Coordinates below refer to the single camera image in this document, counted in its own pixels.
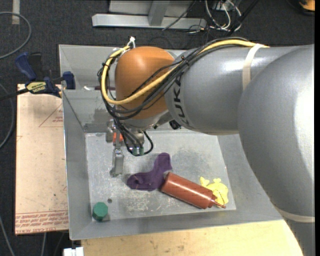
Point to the yellow toy whale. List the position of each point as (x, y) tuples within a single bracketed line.
[(220, 188)]

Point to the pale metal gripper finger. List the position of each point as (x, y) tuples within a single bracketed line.
[(110, 133), (118, 163)]

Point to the black cylinder on white bracket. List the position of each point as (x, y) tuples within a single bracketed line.
[(175, 124)]

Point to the small orange object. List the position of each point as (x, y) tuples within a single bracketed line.
[(117, 138)]

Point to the red-brown squeeze bottle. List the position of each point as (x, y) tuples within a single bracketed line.
[(187, 190)]

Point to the purple sock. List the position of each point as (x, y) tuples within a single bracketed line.
[(156, 173)]

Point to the green hexagonal block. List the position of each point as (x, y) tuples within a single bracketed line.
[(100, 211)]

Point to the brown cardboard board red print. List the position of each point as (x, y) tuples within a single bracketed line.
[(40, 160)]

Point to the grey metal bin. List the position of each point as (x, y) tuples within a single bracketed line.
[(77, 175)]

